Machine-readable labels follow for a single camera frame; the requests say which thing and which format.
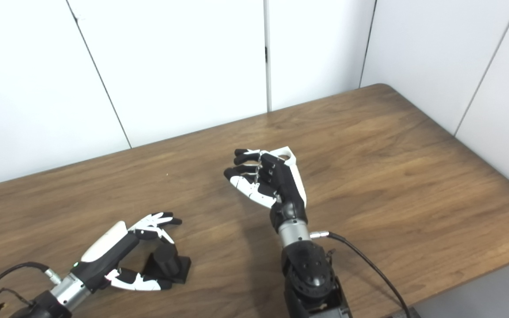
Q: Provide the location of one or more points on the black and white right hand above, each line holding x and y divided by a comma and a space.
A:
285, 190

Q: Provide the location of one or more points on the black and white left hand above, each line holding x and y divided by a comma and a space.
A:
104, 251

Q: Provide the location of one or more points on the black peg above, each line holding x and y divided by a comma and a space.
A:
168, 263

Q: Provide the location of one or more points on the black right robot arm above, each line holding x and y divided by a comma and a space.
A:
309, 274

